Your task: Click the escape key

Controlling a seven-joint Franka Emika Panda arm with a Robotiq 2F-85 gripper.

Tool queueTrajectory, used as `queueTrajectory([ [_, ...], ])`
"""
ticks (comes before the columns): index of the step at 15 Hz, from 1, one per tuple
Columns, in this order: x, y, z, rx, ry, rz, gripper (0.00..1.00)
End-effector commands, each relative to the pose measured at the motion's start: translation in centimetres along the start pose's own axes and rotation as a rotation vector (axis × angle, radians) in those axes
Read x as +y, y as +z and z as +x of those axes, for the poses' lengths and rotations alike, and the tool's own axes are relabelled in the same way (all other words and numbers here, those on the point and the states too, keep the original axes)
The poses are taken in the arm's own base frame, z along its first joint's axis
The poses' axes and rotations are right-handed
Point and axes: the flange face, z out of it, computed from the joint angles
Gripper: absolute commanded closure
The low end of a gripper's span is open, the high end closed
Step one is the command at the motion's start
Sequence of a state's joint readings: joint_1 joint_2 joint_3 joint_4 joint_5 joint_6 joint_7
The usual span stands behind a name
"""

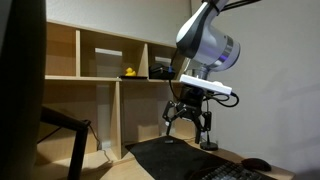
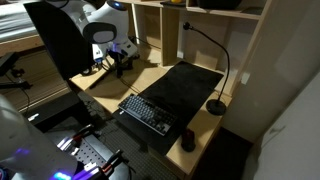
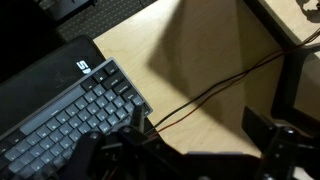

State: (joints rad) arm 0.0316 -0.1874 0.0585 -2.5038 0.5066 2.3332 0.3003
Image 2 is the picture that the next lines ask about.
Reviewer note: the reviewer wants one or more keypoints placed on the black desk mat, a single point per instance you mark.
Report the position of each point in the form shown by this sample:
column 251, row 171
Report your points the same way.
column 186, row 83

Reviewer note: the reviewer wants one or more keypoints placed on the wooden shelf unit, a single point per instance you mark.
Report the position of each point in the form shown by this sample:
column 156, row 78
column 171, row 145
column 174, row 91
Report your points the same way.
column 170, row 36

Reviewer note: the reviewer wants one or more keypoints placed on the small black round device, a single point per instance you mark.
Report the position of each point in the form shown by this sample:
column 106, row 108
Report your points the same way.
column 87, row 70

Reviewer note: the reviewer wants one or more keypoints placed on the black computer monitor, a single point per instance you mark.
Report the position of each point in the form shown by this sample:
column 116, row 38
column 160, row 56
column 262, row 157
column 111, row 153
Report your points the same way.
column 61, row 40

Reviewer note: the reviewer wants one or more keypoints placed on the black bag on shelf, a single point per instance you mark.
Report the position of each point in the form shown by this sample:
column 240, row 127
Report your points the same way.
column 218, row 4

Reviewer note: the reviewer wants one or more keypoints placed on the white mattress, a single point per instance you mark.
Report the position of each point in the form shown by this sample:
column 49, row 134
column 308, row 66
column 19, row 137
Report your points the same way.
column 13, row 20

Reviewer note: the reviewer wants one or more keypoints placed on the dark grey mechanical keyboard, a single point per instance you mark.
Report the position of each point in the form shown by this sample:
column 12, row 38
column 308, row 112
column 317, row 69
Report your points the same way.
column 146, row 113

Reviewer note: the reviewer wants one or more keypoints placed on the black textured floor mat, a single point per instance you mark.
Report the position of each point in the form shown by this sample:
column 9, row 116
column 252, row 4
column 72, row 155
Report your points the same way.
column 133, row 156

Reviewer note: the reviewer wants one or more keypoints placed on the black gooseneck desk lamp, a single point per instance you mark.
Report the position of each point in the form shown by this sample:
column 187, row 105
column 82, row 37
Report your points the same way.
column 216, row 107

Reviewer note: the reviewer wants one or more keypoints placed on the white wall outlet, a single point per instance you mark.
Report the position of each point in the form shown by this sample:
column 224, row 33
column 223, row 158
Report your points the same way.
column 245, row 78

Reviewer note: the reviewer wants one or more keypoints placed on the black red computer mouse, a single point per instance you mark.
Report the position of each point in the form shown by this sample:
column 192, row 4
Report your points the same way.
column 188, row 140

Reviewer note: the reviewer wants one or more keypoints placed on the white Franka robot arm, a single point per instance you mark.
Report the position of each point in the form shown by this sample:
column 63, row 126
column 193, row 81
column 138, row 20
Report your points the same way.
column 110, row 16

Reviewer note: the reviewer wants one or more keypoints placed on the red black clamp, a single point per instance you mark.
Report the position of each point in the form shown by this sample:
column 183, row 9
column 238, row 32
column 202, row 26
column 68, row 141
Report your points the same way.
column 83, row 132
column 112, row 161

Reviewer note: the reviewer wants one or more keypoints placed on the thin black tray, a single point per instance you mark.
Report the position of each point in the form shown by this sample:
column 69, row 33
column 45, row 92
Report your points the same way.
column 173, row 4

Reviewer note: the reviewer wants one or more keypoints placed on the black cabinet box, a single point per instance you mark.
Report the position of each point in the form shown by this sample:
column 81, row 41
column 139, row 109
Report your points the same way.
column 53, row 111

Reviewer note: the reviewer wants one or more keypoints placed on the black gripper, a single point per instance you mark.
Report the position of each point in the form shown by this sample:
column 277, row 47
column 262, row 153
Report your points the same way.
column 121, row 58

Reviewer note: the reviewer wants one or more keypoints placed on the black monitor stand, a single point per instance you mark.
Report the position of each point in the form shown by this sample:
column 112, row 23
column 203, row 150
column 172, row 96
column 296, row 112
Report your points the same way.
column 103, row 76

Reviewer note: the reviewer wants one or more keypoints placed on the metal perforated mounting plate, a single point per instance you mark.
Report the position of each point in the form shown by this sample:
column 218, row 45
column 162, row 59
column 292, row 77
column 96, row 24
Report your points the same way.
column 88, row 151

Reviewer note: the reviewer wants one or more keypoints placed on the black camera tripod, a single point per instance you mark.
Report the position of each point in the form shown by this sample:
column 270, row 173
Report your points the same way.
column 8, row 63

